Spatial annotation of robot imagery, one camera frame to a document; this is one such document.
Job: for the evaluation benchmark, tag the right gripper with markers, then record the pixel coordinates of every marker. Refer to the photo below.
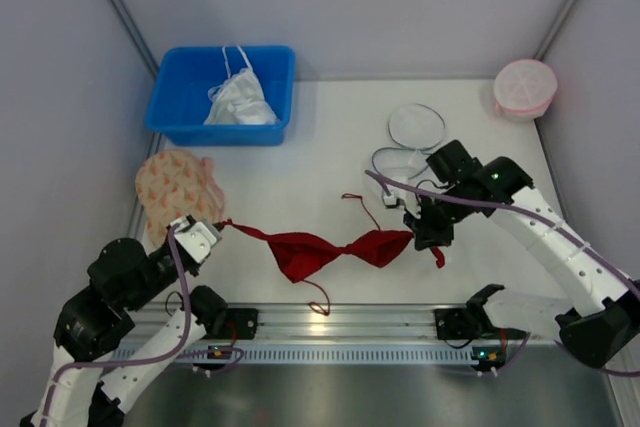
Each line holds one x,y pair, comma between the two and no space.
427,226

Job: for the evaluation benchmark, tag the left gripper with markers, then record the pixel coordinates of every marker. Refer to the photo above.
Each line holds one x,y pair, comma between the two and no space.
189,267

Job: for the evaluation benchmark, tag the red bra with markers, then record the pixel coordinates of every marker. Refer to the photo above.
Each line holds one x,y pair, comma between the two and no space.
299,255

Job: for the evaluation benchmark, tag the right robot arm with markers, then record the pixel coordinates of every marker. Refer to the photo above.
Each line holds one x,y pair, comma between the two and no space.
599,312

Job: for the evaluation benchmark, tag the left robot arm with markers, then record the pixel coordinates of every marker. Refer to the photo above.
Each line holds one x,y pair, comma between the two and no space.
86,386

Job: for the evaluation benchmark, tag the floral patterned bra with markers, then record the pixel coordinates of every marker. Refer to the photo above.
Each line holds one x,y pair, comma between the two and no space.
175,183

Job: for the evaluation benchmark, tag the pink trimmed mesh laundry bag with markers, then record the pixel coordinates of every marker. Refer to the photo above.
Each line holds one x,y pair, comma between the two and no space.
524,89

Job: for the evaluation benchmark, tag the white bra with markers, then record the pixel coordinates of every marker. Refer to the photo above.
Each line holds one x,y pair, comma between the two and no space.
240,99

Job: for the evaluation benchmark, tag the blue plastic bin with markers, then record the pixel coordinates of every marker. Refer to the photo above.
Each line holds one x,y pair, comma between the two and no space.
179,103

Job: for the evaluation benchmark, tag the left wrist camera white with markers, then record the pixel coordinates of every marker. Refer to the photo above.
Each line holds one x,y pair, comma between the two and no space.
196,238

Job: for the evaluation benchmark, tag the slotted cable duct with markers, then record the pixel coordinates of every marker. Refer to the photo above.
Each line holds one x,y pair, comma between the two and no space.
416,354

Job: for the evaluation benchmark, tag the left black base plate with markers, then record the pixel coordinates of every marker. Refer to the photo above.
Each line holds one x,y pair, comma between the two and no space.
234,324

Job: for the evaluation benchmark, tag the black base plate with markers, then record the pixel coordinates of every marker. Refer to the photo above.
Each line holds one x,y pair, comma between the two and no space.
452,324
234,324

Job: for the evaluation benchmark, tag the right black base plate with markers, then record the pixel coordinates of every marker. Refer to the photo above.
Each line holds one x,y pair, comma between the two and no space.
452,324

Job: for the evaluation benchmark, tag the aluminium mounting rail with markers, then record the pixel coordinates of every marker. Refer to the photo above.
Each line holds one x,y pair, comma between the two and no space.
372,324

